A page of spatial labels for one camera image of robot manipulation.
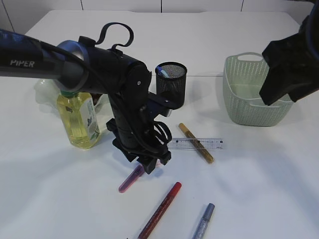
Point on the blue glitter pen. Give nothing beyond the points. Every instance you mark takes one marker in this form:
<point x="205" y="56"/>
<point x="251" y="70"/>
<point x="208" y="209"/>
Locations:
<point x="204" y="221"/>

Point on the gold glitter pen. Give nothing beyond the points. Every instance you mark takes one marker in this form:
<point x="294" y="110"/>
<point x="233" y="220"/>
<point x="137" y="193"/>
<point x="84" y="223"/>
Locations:
<point x="198" y="146"/>

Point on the red glitter pen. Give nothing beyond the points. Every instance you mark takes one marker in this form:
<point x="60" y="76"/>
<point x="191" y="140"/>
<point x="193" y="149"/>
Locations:
<point x="158" y="214"/>

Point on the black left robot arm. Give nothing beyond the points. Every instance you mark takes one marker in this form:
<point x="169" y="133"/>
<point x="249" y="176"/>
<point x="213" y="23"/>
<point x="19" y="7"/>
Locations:
<point x="81" y="66"/>

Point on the green wavy glass plate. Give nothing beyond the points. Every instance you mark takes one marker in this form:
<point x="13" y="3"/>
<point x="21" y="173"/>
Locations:
<point x="46" y="93"/>

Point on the green plastic woven basket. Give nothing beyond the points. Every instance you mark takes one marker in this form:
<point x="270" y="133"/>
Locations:
<point x="242" y="81"/>

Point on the clear plastic ruler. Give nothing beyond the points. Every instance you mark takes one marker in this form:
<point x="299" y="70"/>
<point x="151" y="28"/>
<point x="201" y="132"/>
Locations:
<point x="185" y="144"/>

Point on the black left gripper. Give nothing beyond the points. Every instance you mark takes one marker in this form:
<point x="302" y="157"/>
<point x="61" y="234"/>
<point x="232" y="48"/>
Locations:
<point x="126" y="142"/>

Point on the purple grape bunch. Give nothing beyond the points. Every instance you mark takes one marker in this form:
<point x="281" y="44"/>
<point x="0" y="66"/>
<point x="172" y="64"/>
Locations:
<point x="95" y="98"/>

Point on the black mesh pen holder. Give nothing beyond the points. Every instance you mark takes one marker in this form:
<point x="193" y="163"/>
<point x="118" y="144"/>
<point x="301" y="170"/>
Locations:
<point x="172" y="88"/>

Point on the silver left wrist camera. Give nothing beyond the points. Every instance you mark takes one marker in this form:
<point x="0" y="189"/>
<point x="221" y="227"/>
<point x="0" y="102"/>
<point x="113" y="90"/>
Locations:
<point x="158" y="105"/>

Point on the pink purple scissors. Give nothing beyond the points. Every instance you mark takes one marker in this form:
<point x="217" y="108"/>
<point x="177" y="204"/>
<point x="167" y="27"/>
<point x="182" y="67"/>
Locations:
<point x="139" y="174"/>

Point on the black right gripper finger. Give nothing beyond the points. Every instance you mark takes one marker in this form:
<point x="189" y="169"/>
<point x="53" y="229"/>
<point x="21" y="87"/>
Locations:
<point x="293" y="69"/>

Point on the blue scissors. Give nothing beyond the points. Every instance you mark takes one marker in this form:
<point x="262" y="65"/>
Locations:
<point x="162" y="72"/>

